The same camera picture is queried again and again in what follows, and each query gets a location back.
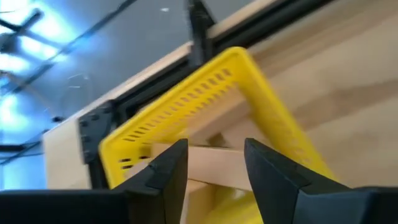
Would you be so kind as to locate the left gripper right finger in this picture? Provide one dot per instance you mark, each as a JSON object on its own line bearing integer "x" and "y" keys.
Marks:
{"x": 280, "y": 193}

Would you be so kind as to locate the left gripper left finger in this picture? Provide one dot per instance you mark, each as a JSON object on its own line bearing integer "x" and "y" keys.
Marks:
{"x": 164, "y": 196}

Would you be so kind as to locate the triangular wooden block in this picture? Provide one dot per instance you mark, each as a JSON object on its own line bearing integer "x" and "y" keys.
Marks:
{"x": 214, "y": 165}

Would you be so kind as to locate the natural wooden block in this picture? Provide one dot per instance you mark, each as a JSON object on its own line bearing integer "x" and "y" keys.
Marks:
{"x": 224, "y": 124}

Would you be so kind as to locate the yellow plastic basket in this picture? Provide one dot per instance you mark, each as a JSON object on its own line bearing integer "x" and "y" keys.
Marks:
{"x": 264, "y": 93}

